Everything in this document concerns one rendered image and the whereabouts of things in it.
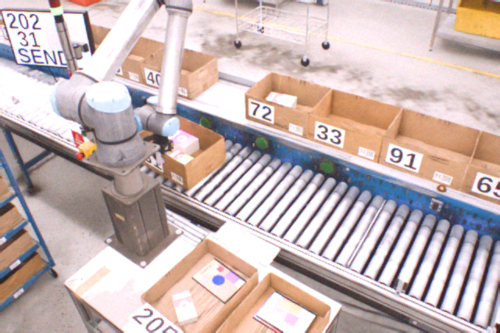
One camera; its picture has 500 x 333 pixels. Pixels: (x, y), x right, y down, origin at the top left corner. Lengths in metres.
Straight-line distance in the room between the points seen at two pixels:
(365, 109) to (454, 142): 0.48
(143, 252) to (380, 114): 1.40
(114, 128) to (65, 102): 0.23
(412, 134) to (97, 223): 2.18
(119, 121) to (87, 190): 2.04
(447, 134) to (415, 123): 0.17
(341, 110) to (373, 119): 0.19
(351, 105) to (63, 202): 2.23
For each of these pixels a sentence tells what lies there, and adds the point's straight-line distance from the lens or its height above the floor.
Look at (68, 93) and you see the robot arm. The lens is 1.78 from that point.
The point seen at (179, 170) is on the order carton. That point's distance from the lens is 2.26.
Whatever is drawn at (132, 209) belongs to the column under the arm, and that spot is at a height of 1.05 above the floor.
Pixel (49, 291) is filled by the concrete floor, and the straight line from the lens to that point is 3.07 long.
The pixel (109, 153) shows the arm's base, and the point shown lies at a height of 1.30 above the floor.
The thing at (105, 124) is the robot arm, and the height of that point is 1.42.
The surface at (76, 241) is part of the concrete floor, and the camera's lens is 3.29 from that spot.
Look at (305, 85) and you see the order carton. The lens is 2.59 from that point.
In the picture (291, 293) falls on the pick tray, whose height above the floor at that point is 0.79.
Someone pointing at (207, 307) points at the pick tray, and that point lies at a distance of 1.84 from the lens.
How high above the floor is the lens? 2.29
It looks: 39 degrees down
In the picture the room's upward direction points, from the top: 2 degrees counter-clockwise
